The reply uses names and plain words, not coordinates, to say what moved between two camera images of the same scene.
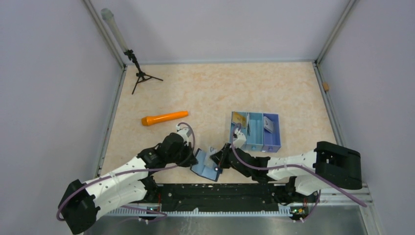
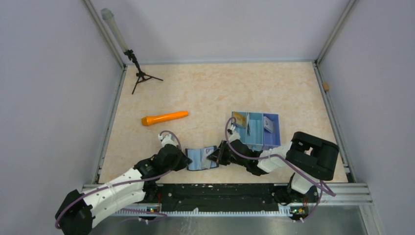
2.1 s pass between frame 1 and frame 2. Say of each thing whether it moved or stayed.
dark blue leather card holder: moved
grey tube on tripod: stayed
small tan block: stayed
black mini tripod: stayed
